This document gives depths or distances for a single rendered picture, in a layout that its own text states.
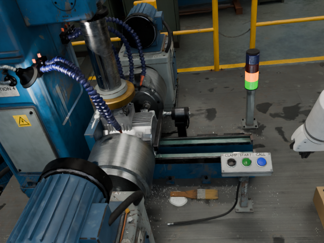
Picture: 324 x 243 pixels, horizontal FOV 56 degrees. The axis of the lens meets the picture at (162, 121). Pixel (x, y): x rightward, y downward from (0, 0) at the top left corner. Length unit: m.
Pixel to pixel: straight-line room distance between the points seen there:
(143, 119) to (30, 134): 0.44
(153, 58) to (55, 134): 0.68
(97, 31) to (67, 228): 0.66
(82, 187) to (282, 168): 0.97
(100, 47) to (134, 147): 0.37
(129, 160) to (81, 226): 0.40
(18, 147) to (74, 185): 0.63
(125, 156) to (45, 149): 0.37
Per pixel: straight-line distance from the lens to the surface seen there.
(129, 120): 1.24
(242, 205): 1.29
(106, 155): 1.05
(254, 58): 1.44
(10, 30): 1.04
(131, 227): 0.85
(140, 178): 1.03
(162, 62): 1.62
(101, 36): 1.09
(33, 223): 0.70
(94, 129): 1.21
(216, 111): 1.77
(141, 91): 1.40
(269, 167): 1.10
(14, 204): 1.59
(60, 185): 0.74
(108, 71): 1.14
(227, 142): 1.39
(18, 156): 1.37
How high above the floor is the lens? 1.85
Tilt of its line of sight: 37 degrees down
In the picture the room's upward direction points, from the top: 10 degrees counter-clockwise
